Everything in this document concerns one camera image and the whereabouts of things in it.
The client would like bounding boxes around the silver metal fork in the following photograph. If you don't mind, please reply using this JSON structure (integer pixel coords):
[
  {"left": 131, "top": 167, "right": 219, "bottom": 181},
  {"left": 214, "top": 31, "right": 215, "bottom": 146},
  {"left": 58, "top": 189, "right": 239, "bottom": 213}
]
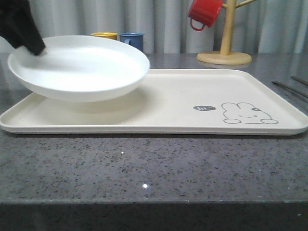
[{"left": 272, "top": 81, "right": 308, "bottom": 99}]

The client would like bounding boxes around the red mug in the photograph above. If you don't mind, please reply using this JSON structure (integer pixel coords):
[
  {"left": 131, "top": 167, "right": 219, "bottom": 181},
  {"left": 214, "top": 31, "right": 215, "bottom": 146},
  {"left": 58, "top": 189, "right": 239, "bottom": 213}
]
[{"left": 188, "top": 0, "right": 223, "bottom": 31}]

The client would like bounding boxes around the white round plate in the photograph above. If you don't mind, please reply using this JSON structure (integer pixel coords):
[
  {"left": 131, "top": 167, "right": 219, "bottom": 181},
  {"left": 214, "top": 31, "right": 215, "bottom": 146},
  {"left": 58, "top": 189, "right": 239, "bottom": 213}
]
[{"left": 8, "top": 35, "right": 150, "bottom": 102}]

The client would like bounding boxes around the wooden mug tree stand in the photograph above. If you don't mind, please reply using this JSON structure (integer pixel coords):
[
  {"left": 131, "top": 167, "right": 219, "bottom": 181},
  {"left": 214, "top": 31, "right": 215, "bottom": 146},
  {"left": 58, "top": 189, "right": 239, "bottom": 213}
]
[{"left": 196, "top": 0, "right": 255, "bottom": 65}]

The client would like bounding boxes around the yellow mug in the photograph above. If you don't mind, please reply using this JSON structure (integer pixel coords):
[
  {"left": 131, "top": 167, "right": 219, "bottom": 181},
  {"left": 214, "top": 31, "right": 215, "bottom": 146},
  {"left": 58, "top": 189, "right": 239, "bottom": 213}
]
[{"left": 91, "top": 32, "right": 118, "bottom": 40}]

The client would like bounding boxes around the cream rabbit serving tray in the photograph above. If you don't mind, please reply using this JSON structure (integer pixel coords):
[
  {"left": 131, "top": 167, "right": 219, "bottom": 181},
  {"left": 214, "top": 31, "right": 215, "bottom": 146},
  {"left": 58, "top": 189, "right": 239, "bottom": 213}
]
[{"left": 0, "top": 69, "right": 308, "bottom": 135}]

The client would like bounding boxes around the blue mug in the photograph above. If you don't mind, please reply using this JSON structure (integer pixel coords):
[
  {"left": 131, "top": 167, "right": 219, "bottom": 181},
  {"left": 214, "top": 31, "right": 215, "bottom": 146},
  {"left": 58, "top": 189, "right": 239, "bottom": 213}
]
[{"left": 119, "top": 32, "right": 144, "bottom": 52}]

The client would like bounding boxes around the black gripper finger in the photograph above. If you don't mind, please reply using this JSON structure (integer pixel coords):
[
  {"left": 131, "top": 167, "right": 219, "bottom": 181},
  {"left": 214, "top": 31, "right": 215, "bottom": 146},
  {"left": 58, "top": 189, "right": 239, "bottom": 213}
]
[{"left": 0, "top": 0, "right": 46, "bottom": 55}]

